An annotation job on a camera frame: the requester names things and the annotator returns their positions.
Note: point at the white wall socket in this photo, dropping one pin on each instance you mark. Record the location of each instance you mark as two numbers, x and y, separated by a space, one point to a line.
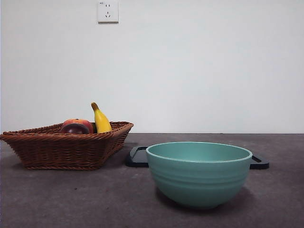
108 12

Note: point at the dark purple plum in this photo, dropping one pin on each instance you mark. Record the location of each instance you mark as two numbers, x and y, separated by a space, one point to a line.
74 129

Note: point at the yellow banana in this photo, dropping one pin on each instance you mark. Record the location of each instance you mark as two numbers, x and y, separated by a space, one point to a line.
102 123

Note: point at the teal ribbed bowl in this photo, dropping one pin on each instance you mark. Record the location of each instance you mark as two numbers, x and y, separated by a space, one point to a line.
199 180

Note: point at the black rectangular tray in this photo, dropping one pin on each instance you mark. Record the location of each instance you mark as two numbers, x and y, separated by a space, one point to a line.
135 161

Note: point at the brown wicker basket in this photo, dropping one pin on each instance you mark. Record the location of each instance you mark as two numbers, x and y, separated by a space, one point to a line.
59 152

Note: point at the red orange peach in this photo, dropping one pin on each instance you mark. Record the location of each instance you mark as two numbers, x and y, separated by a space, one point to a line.
89 125

